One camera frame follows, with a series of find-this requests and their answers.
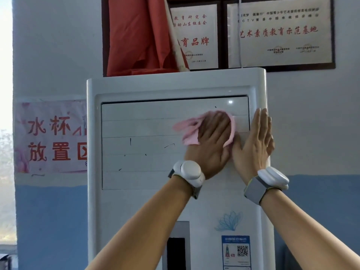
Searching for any white standing air conditioner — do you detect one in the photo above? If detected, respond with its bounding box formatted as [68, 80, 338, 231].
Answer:
[86, 67, 276, 270]

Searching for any person's right hand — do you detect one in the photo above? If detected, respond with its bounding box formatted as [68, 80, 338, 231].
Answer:
[232, 108, 275, 185]

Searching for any narrow dark framed plaque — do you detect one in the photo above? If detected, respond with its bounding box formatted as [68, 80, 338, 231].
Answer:
[101, 0, 226, 78]

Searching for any red fabric flag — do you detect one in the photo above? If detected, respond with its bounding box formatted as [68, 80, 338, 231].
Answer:
[106, 0, 181, 77]

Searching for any wide dark framed plaque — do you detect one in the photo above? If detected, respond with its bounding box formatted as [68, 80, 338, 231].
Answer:
[223, 0, 336, 72]

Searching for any person's left forearm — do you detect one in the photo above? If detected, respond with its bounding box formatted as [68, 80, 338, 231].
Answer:
[85, 177, 198, 270]

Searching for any window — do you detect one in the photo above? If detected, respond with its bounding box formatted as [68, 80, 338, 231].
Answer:
[0, 0, 18, 248]

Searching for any blue label sticker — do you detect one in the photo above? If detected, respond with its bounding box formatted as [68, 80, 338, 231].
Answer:
[221, 235, 251, 270]

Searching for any person's left hand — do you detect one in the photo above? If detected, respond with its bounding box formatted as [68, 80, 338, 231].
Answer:
[184, 111, 236, 180]

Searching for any white wrist tracker grey strap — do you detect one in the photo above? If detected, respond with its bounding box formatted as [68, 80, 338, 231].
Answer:
[244, 166, 290, 206]
[168, 160, 206, 200]

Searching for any pink wall poster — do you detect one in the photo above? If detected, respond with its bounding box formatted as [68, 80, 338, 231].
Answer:
[13, 99, 88, 174]

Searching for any person's right forearm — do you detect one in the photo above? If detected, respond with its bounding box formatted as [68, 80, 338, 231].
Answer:
[260, 189, 360, 270]

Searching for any white hanging cord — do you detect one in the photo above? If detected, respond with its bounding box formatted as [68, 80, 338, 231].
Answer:
[238, 0, 243, 68]

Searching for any pink cleaning cloth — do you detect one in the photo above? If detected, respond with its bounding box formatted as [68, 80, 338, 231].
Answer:
[173, 110, 236, 147]

